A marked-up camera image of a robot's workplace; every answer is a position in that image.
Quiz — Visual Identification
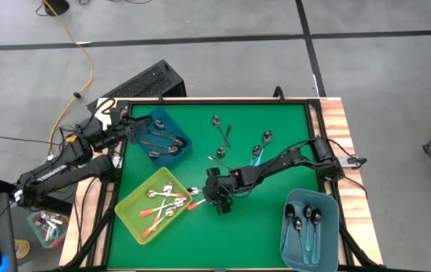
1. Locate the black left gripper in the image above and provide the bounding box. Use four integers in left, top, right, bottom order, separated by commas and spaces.
107, 110, 154, 145

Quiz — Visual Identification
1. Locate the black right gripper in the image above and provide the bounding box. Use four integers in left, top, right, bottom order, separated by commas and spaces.
202, 167, 247, 217

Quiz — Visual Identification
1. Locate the dark blue plastic bin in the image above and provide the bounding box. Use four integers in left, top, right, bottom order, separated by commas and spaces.
136, 107, 193, 169

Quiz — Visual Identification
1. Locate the teal-handled silver spoon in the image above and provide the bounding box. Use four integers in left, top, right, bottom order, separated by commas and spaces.
293, 217, 310, 265
310, 209, 323, 265
281, 203, 297, 255
303, 205, 313, 253
250, 144, 263, 167
254, 130, 274, 167

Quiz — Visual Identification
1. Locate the grey-blue plastic bin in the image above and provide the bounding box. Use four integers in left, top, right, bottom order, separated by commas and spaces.
279, 187, 340, 272

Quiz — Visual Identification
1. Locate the black perforated computer case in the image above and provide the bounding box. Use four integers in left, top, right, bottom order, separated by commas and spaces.
86, 59, 188, 111

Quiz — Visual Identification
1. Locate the yellow-green plastic bin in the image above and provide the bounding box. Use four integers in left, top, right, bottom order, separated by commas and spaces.
114, 166, 193, 246

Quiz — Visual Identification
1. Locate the grey connector box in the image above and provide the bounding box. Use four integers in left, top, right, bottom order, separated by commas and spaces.
341, 153, 368, 169

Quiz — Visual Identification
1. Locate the teal tray of small parts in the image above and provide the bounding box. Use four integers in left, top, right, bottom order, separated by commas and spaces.
26, 209, 69, 250

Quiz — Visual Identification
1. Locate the black round floor base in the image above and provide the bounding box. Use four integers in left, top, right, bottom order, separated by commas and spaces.
42, 0, 71, 17

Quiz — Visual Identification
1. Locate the black desk bar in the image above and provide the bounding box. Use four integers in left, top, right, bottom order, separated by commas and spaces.
0, 176, 73, 216

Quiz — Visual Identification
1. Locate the yellow round disc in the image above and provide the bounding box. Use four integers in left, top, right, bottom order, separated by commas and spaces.
14, 239, 31, 261

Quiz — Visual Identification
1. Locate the yellow cable connector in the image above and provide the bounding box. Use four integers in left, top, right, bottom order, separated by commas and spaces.
65, 132, 81, 147

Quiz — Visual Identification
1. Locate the yellow floor cable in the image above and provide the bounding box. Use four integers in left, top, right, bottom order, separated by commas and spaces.
40, 0, 95, 141

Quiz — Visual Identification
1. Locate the black diagonal frame strut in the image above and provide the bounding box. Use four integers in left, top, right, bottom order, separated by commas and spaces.
328, 209, 377, 268
63, 188, 120, 270

